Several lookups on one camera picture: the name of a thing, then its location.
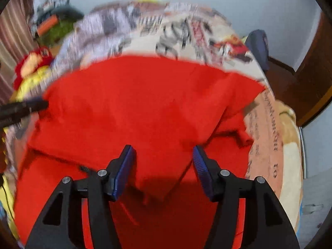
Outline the brown wooden door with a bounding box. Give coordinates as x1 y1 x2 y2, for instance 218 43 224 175
295 13 332 128

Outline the dark grey plush toy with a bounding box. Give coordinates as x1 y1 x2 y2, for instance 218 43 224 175
50 5 85 22

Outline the red plush toy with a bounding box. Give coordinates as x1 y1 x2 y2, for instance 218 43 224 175
14 46 55 89

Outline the printed bed quilt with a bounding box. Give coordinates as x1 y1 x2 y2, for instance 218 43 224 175
5 1 304 239

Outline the brown striped curtain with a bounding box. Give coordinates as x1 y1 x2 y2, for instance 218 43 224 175
0 0 37 104

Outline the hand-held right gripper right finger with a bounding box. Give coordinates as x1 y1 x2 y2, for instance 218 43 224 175
192 145 301 249

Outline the dark blue backpack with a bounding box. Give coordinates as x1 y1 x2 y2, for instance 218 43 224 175
245 30 271 71

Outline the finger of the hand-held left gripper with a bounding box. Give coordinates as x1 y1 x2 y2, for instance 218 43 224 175
0 96 50 129

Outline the red zip jacket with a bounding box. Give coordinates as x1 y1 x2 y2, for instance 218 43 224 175
13 54 267 249

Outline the yellow cloth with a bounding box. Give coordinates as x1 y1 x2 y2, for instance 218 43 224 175
10 67 61 102

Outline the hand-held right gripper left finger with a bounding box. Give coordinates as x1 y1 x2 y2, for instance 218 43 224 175
24 144 137 249

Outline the grey printed pillow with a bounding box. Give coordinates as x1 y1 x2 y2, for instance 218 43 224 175
56 4 143 68

